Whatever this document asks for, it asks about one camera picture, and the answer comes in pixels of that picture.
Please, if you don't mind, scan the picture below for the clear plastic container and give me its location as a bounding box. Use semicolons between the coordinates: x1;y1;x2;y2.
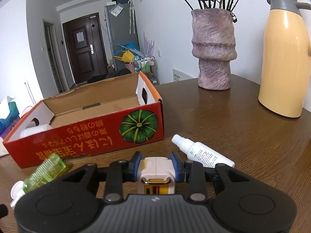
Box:
20;124;53;138

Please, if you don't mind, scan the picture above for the red orange cardboard box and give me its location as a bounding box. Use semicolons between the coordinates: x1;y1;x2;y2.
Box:
3;72;164;168

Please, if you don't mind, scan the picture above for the green transparent bottle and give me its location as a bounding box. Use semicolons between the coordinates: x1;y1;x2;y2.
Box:
22;153;66;193

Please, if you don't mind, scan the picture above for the purple textured vase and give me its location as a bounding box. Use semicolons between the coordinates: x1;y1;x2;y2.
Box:
191;8;237;90

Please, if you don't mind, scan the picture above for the metal utility cart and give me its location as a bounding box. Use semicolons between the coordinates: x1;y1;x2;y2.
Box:
132;56;159;85

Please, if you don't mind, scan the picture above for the white yellow charger cube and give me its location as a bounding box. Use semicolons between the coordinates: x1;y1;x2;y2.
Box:
137;157;176;195

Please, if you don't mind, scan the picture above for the white spray bottle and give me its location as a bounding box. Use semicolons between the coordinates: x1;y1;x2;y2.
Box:
171;134;235;168

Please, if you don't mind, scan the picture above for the dark brown entrance door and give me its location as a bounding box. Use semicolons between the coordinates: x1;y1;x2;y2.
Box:
63;13;108;84

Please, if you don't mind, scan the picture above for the yellow thermos jug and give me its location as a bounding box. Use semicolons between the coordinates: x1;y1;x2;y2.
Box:
258;0;310;118

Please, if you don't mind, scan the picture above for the grey refrigerator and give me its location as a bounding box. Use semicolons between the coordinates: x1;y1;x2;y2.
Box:
104;0;139;70

